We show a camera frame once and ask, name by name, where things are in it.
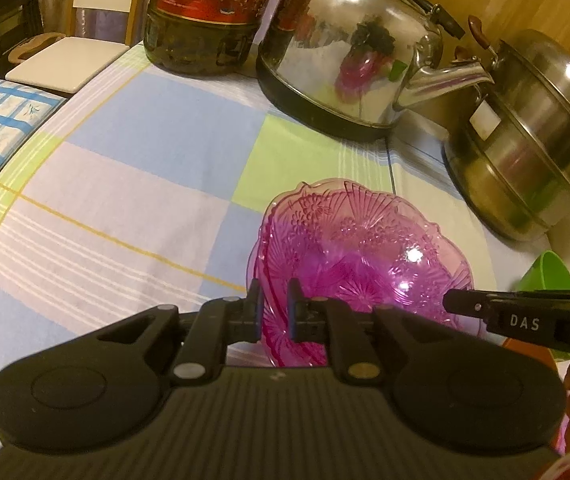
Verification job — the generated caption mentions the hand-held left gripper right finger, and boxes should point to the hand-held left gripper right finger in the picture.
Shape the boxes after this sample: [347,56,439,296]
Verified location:
[287,279,446,381]

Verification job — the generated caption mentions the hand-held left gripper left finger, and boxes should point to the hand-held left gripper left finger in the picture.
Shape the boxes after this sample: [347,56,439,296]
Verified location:
[98,279,266,381]

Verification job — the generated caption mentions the orange plastic bowl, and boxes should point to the orange plastic bowl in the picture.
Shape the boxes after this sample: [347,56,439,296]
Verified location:
[500,336,566,361]

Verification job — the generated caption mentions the green plastic bowl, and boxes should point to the green plastic bowl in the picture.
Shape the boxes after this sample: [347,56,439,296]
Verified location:
[517,251,570,363]

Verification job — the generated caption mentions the pink glass plate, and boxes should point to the pink glass plate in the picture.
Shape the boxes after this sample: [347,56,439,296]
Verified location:
[246,177,476,368]

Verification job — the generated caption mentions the stainless steel steamer pot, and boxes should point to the stainless steel steamer pot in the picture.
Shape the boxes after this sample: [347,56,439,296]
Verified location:
[442,15,570,243]

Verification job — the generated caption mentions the pastel plaid tablecloth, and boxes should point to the pastel plaid tablecloth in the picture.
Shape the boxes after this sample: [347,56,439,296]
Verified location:
[0,42,570,461]

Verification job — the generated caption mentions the stainless steel kettle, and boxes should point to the stainless steel kettle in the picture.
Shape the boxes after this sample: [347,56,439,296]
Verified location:
[256,0,496,143]

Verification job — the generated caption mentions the large cooking oil bottle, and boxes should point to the large cooking oil bottle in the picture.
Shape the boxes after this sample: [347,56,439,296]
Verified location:
[143,0,286,77]

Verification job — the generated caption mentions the white wooden chair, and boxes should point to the white wooden chair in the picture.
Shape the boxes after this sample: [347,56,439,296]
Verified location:
[5,0,158,98]

